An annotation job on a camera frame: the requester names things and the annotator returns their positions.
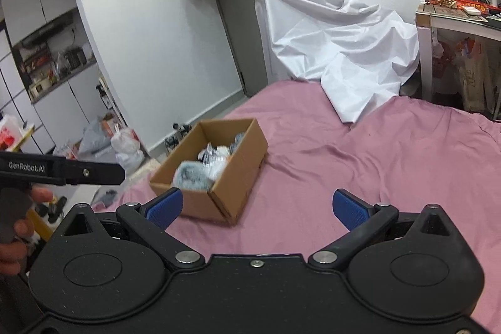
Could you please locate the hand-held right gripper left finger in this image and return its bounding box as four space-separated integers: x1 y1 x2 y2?
55 188 205 273

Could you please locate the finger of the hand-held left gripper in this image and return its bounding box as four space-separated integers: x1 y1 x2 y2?
65 159 126 186

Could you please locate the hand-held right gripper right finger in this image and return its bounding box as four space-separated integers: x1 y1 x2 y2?
309 188 466 273

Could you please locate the grey fuzzy cloth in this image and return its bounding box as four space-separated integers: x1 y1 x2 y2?
173 160 214 194

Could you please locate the clear white item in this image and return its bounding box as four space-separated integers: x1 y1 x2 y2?
197 143 232 179

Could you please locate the brown cardboard box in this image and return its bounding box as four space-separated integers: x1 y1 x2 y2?
149 118 269 226

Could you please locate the person's left hand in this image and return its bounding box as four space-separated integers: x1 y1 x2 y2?
0 187 54 275

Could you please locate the grey plastic bag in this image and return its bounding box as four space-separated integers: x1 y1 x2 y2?
77 116 115 159

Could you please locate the red and white bag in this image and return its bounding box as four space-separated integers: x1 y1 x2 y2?
0 114 25 152

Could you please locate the pink bed sheet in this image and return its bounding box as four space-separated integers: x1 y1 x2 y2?
91 79 501 334

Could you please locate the black small stand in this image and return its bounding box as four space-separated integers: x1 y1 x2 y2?
164 121 193 153

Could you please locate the cluttered kitchen shelf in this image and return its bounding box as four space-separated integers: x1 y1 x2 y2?
9 8 98 105

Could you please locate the white crumpled cover sheet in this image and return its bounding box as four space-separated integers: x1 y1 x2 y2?
254 0 421 125

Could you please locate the white desk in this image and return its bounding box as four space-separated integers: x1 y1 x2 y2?
414 1 501 105

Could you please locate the beige tote bag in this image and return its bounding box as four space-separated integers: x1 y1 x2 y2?
457 38 496 114

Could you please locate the dark grey door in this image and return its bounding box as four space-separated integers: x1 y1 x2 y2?
210 0 307 98

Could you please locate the red flat box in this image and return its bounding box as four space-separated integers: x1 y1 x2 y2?
428 0 501 15

